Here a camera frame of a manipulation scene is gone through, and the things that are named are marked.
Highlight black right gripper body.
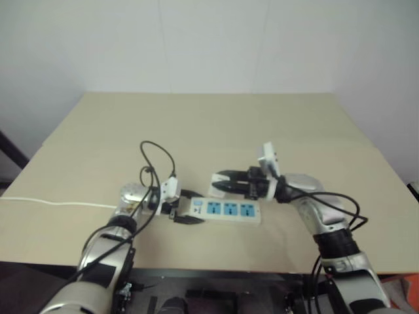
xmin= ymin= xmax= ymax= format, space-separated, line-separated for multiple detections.
xmin=244 ymin=166 xmax=272 ymax=201

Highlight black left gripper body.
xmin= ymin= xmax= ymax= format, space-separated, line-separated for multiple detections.
xmin=160 ymin=199 xmax=179 ymax=224

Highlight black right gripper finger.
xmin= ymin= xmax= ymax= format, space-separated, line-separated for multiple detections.
xmin=212 ymin=181 xmax=249 ymax=195
xmin=217 ymin=169 xmax=249 ymax=182

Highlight white charger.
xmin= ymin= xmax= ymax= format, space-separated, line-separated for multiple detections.
xmin=208 ymin=173 xmax=230 ymax=198

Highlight white power strip blue sockets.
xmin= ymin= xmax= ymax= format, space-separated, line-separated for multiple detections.
xmin=176 ymin=196 xmax=263 ymax=228

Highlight dark rounded shape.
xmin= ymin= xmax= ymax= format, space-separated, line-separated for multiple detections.
xmin=158 ymin=296 xmax=189 ymax=314

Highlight dark furniture piece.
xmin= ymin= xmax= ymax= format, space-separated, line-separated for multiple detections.
xmin=0 ymin=130 xmax=31 ymax=179

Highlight orange object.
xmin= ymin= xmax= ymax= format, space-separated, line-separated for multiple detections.
xmin=379 ymin=273 xmax=419 ymax=314

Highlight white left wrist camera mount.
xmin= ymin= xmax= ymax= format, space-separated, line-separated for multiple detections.
xmin=158 ymin=176 xmax=182 ymax=217

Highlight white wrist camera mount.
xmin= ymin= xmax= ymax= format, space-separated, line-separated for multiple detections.
xmin=158 ymin=176 xmax=182 ymax=217
xmin=257 ymin=141 xmax=282 ymax=201

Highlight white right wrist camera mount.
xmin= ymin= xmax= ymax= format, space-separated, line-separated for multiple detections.
xmin=257 ymin=141 xmax=282 ymax=201

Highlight black metal frame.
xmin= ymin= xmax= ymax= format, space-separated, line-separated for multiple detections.
xmin=111 ymin=267 xmax=332 ymax=314

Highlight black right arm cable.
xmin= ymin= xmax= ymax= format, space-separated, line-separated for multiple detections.
xmin=278 ymin=175 xmax=369 ymax=314

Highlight white power strip cord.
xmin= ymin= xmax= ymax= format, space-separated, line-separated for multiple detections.
xmin=0 ymin=195 xmax=118 ymax=209

